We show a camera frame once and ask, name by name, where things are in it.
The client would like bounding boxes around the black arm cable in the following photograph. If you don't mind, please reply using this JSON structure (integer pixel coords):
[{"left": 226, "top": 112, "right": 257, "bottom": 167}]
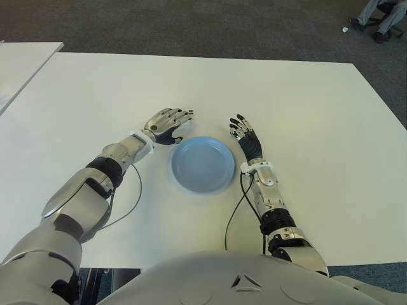
[
  {"left": 95, "top": 162, "right": 143, "bottom": 231},
  {"left": 224, "top": 173, "right": 271, "bottom": 255}
]

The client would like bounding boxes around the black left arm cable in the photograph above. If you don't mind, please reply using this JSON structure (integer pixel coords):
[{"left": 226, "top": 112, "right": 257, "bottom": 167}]
[{"left": 95, "top": 162, "right": 143, "bottom": 231}]

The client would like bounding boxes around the white side table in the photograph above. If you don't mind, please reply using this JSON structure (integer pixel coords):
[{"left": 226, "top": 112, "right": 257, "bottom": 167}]
[{"left": 0, "top": 42, "right": 64, "bottom": 115}]

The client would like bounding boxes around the black office chair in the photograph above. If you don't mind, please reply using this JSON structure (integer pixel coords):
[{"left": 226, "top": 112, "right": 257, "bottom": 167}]
[{"left": 365, "top": 0, "right": 403, "bottom": 39}]

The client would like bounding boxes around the dark stand under table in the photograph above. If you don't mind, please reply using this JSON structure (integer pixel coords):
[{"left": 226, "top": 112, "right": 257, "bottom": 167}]
[{"left": 79, "top": 268, "right": 141, "bottom": 305}]

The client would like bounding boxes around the seated person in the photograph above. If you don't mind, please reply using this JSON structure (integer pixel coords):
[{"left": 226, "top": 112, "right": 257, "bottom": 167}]
[{"left": 349, "top": 0, "right": 407, "bottom": 44}]

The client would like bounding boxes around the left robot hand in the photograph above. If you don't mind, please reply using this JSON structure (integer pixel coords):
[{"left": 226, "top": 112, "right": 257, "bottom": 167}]
[{"left": 142, "top": 107, "right": 195, "bottom": 146}]

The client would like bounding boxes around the grey robot torso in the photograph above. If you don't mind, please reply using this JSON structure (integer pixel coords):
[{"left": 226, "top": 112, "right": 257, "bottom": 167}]
[{"left": 98, "top": 250, "right": 392, "bottom": 305}]

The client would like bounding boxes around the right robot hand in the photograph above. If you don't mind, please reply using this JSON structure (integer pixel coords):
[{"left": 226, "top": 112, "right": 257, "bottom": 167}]
[{"left": 228, "top": 112, "right": 264, "bottom": 165}]

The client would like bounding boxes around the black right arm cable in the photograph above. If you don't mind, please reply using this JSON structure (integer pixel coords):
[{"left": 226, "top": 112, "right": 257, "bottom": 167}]
[{"left": 224, "top": 173, "right": 271, "bottom": 255}]

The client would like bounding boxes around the blue plate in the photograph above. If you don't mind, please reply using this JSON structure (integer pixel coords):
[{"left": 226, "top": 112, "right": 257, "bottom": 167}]
[{"left": 171, "top": 136, "right": 237, "bottom": 194}]

